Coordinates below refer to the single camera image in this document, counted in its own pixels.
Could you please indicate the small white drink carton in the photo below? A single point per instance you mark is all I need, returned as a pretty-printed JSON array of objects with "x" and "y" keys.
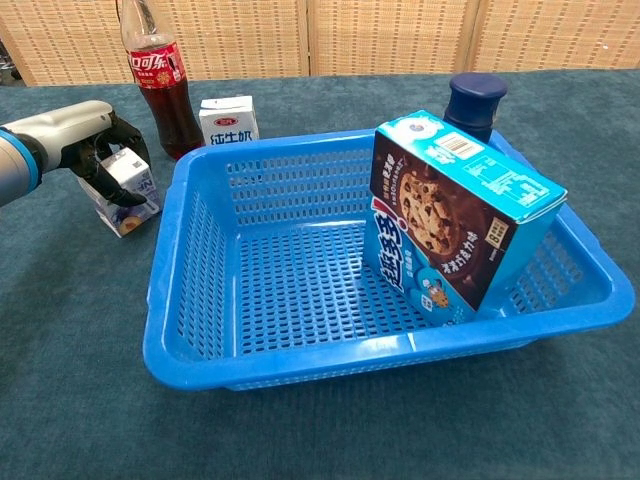
[{"x": 135, "y": 175}]

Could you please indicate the bamboo folding screen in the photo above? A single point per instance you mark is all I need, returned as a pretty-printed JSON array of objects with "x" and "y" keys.
[{"x": 390, "y": 35}]

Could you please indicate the blue perforated plastic basket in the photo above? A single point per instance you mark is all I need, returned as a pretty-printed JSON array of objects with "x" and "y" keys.
[{"x": 300, "y": 360}]

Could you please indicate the teal table cloth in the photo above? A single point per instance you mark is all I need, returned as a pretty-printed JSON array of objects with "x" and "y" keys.
[{"x": 75, "y": 350}]

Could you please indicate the dark blue bottle cap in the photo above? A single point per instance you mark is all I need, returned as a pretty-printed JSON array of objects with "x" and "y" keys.
[{"x": 475, "y": 100}]

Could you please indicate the cola bottle red cap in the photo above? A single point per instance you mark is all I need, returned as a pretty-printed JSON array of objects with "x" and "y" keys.
[{"x": 170, "y": 100}]

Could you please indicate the white-blue pure milk carton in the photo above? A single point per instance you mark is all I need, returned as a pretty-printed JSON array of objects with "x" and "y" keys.
[{"x": 227, "y": 122}]

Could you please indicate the left black-silver robot hand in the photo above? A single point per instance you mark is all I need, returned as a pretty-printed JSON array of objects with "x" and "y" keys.
[{"x": 75, "y": 125}]

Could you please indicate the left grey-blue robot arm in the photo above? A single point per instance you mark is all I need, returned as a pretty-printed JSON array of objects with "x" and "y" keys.
[{"x": 15, "y": 165}]

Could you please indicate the blue chocolate cookie box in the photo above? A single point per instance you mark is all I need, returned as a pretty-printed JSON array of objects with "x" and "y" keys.
[{"x": 450, "y": 215}]

